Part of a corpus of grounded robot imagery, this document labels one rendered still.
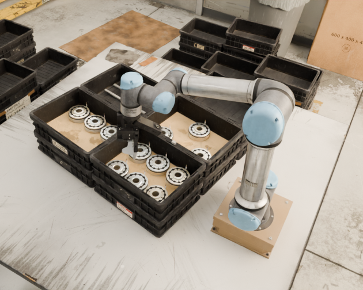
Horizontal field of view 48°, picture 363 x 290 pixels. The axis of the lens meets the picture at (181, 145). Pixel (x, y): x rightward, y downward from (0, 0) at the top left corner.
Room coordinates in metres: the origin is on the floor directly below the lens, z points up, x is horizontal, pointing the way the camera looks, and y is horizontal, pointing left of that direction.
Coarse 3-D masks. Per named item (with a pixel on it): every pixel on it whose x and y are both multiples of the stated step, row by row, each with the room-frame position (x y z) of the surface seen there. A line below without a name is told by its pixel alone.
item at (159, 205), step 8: (160, 136) 1.32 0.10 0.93; (104, 144) 1.24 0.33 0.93; (96, 152) 1.19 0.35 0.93; (184, 152) 1.24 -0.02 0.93; (96, 160) 1.15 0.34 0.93; (200, 160) 1.20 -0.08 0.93; (104, 168) 1.11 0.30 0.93; (200, 168) 1.16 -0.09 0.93; (112, 176) 1.08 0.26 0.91; (120, 176) 1.07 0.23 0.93; (192, 176) 1.11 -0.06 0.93; (128, 184) 1.03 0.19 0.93; (184, 184) 1.06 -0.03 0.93; (136, 192) 1.01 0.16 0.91; (144, 192) 1.00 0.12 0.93; (176, 192) 1.02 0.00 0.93; (152, 200) 0.97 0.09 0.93; (168, 200) 0.98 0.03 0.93; (160, 208) 0.95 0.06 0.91
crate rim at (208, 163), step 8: (176, 96) 1.63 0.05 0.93; (184, 96) 1.63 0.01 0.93; (152, 112) 1.49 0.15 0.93; (224, 120) 1.48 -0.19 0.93; (240, 128) 1.43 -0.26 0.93; (240, 136) 1.40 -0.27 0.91; (176, 144) 1.28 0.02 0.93; (232, 144) 1.34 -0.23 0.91; (192, 152) 1.24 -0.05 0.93; (216, 152) 1.26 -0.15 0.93; (208, 160) 1.21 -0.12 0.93
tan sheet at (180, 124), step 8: (176, 112) 1.63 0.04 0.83; (168, 120) 1.56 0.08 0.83; (176, 120) 1.56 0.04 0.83; (184, 120) 1.57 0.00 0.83; (176, 128) 1.50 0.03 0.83; (184, 128) 1.51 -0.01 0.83; (176, 136) 1.44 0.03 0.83; (184, 136) 1.45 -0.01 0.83; (216, 136) 1.47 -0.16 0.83; (184, 144) 1.39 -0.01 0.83; (192, 144) 1.40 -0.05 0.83; (200, 144) 1.40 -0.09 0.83; (208, 144) 1.41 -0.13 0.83; (216, 144) 1.41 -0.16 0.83; (224, 144) 1.42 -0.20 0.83
